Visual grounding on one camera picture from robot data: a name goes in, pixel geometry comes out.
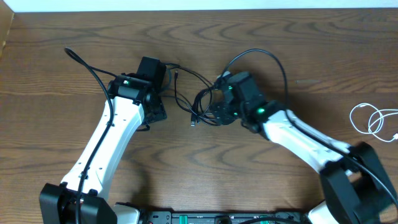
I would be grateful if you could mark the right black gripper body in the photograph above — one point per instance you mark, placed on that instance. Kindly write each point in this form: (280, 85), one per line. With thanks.
(227, 112)

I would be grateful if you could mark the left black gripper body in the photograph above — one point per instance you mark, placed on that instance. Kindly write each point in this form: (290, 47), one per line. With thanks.
(160, 112)

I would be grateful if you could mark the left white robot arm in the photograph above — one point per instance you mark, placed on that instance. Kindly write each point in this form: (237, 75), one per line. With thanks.
(132, 103)

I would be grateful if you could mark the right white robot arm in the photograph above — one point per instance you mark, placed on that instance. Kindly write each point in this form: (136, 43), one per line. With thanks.
(355, 185)

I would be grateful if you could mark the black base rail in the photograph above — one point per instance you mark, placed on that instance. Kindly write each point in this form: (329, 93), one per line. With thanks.
(169, 216)

